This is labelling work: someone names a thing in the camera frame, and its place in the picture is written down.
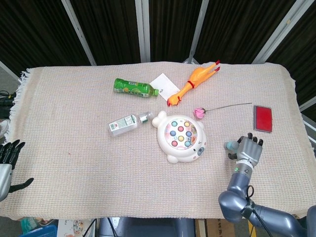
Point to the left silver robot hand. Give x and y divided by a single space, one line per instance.
5 177

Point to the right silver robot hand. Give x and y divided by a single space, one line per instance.
249 150

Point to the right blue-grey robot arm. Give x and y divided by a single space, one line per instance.
237 182

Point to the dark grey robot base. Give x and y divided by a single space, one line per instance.
148 228

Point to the white bear button toy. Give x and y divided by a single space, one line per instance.
177 155

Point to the red flat case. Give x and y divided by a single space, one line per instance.
263 118

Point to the pink artificial rose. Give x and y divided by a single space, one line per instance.
198 113

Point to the blue plastic basket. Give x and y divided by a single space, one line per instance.
37 232

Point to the beige woven table cloth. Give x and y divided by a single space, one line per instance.
74 148

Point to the brown cardboard box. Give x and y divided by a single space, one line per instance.
214 228

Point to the white printed box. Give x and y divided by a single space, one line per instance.
74 228

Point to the orange rubber chicken toy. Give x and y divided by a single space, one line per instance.
195 76

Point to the white paper card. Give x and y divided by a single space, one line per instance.
164 84

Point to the clear plastic bottle green label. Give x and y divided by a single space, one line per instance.
122 126

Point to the green tea bottle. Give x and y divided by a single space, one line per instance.
133 89

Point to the black pleated curtain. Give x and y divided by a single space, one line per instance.
111 24

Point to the white metal frame post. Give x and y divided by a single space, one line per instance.
281 29
307 105
8 70
143 29
198 27
79 32

